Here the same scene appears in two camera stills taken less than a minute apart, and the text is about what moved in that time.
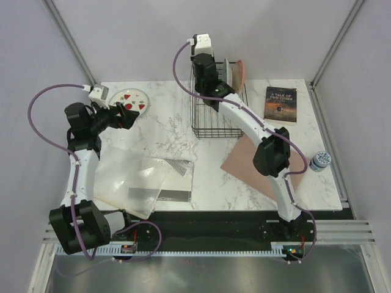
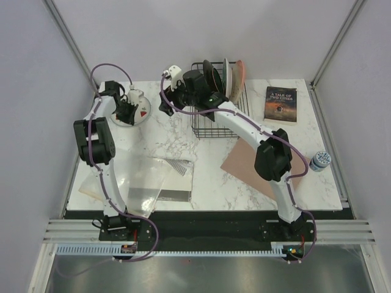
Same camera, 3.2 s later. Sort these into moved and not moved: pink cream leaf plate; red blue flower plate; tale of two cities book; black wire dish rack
Moved: black wire dish rack
Not moved: red blue flower plate; pink cream leaf plate; tale of two cities book
